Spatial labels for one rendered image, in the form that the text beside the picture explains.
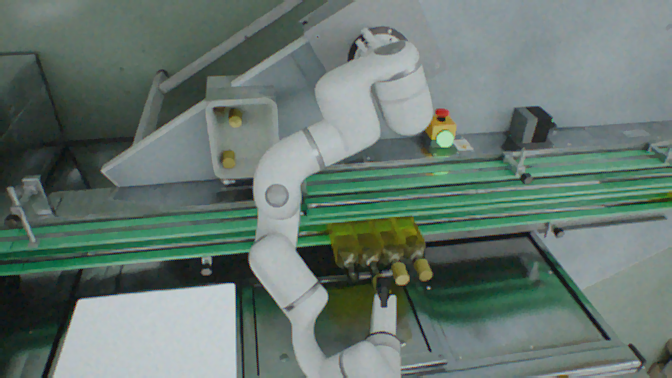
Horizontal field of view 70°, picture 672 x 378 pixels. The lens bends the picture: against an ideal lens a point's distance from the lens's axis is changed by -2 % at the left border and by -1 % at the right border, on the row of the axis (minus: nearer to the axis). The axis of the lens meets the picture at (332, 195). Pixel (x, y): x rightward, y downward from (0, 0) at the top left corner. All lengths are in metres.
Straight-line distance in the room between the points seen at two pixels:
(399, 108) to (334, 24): 0.33
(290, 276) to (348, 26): 0.59
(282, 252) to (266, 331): 0.40
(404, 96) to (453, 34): 0.50
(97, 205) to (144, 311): 0.31
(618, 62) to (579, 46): 0.15
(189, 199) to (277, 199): 0.55
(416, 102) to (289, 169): 0.26
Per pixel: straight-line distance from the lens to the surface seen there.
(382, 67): 0.86
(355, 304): 1.29
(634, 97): 1.77
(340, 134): 0.88
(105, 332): 1.33
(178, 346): 1.24
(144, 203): 1.38
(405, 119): 0.91
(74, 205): 1.44
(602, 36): 1.60
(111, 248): 1.41
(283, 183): 0.85
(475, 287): 1.45
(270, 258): 0.87
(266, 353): 1.20
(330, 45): 1.17
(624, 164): 1.59
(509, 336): 1.36
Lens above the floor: 1.94
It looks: 53 degrees down
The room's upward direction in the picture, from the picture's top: 163 degrees clockwise
